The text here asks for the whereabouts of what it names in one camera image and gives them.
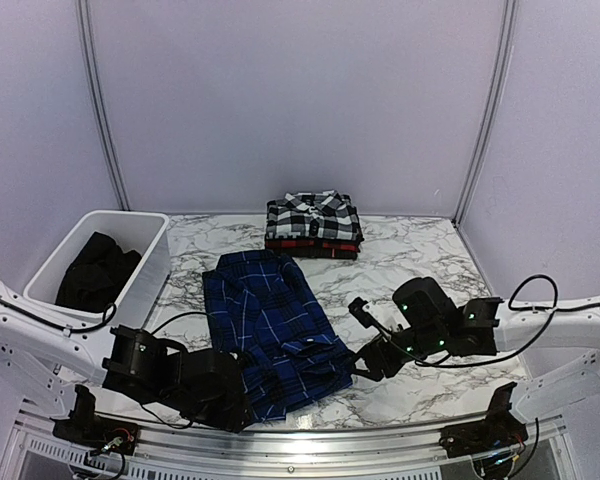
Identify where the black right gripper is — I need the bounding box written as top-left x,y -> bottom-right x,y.
345,323 -> 447,383

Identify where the blue plaid long sleeve shirt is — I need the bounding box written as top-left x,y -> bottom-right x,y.
202,250 -> 354,423

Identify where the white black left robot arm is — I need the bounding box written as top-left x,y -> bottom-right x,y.
0,281 -> 253,448

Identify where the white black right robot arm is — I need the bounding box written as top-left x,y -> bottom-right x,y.
348,277 -> 600,458

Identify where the red black folded shirt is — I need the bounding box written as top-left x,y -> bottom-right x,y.
264,236 -> 364,260

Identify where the black garment in bin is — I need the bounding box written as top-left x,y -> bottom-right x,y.
55,232 -> 142,313

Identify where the black white checked folded shirt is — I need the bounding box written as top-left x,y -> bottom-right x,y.
265,190 -> 363,242

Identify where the white plastic bin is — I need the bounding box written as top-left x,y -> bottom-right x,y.
23,210 -> 171,328

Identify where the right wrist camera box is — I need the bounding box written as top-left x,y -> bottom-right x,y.
347,277 -> 464,341

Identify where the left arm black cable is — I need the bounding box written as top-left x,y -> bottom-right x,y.
144,310 -> 216,341

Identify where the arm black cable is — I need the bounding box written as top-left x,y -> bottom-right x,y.
144,310 -> 216,341
507,274 -> 559,314

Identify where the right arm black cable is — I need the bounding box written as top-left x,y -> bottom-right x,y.
507,274 -> 559,314

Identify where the aluminium front rail frame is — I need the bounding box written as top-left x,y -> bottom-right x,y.
0,394 -> 581,480

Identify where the right aluminium wall post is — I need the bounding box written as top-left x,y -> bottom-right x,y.
451,0 -> 520,229

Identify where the aluminium wall post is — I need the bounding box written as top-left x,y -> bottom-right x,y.
451,0 -> 520,229
74,0 -> 131,211

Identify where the left aluminium wall post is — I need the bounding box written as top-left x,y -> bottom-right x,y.
74,0 -> 131,211

